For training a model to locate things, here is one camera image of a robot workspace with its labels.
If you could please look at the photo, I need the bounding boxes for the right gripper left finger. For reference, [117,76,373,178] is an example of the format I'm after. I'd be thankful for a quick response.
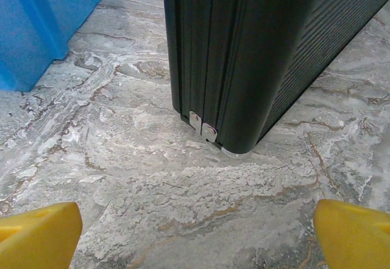
[0,201,83,269]

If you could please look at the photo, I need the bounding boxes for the blue three-compartment plastic bin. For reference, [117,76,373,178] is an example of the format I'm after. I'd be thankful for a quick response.
[0,0,119,93]

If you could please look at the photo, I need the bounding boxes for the black case with silver handle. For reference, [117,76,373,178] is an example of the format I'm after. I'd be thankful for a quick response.
[161,0,390,158]

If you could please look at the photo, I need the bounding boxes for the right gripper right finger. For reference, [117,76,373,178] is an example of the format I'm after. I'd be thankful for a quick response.
[313,198,390,269]

